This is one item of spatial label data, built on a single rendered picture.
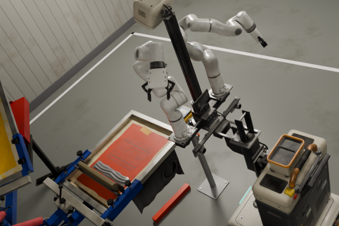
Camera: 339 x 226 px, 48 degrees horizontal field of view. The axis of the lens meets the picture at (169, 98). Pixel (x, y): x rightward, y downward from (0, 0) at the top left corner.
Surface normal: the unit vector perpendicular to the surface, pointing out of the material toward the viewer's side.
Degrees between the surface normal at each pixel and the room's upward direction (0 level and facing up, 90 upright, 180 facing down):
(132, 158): 0
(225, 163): 0
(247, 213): 0
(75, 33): 90
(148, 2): 27
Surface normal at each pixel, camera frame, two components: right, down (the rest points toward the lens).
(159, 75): -0.07, -0.13
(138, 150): -0.31, -0.72
